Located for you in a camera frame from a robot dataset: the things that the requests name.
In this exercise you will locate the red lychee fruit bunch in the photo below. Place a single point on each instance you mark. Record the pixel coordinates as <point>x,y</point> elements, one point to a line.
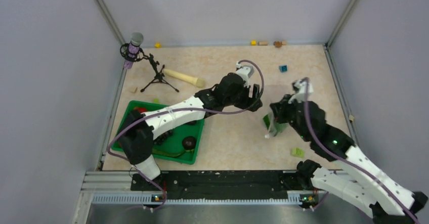
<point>140,109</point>

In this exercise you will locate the brown wooden piece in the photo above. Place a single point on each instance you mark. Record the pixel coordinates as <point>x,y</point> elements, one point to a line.
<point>277,44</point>

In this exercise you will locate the green bok choy vegetable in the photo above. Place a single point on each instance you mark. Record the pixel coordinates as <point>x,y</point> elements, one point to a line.
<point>273,125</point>

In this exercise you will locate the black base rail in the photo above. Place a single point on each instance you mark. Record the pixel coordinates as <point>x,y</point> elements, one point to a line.
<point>227,185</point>

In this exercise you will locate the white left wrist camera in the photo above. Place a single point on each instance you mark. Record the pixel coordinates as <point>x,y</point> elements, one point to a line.
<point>245,72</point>

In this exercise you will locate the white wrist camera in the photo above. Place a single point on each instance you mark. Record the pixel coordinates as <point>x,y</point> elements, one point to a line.
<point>245,72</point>
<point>302,89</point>

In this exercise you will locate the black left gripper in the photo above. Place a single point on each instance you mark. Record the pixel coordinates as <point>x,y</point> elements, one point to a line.
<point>248,100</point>

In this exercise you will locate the green plastic tray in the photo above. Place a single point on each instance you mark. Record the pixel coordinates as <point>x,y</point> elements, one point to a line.
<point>174,143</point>

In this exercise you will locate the tan wooden block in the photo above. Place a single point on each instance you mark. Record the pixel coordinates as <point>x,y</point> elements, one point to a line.
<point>133,90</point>

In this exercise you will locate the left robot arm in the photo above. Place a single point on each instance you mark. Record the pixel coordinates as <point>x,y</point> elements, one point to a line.
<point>137,138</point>

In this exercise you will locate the black tripod stand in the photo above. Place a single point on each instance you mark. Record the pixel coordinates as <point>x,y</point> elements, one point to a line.
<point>159,73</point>

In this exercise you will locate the black grape bunch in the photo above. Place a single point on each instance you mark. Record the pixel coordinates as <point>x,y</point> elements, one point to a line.
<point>163,137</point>

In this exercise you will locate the dark mushroom toy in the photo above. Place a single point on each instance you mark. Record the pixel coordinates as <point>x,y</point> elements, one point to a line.
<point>189,143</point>

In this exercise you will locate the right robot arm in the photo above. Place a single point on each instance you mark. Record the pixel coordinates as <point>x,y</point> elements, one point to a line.
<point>371,190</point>

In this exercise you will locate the light green block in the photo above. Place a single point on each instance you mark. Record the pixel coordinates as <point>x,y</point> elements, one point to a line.
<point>297,152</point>

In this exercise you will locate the blue toy brick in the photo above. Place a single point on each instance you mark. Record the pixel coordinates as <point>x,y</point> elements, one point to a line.
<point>283,68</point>

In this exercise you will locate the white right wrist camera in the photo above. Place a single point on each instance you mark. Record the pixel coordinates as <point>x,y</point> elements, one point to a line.
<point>302,89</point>

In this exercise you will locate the purple studio microphone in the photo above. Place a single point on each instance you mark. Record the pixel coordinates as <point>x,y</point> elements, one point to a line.
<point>132,52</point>

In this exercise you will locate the cream toy microphone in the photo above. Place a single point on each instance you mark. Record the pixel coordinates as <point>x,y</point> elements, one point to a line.
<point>196,81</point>

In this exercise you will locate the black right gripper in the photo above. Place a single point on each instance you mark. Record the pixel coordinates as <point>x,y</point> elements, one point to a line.
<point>276,108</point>

